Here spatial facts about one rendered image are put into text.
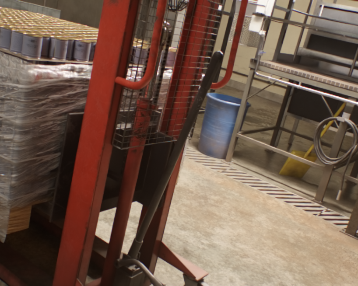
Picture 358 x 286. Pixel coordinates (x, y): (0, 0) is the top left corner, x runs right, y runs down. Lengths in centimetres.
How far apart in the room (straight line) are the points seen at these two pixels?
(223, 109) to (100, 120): 313
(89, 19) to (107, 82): 375
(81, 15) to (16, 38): 375
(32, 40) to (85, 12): 375
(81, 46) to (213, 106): 305
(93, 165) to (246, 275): 143
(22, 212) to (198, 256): 133
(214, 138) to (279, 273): 216
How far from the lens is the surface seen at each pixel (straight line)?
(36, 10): 397
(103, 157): 180
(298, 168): 496
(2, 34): 191
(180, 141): 186
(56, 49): 186
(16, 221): 196
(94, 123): 179
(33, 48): 179
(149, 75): 161
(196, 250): 301
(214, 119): 485
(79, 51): 194
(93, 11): 544
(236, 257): 308
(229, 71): 205
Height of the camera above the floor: 141
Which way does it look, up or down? 15 degrees down
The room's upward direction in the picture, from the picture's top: 13 degrees clockwise
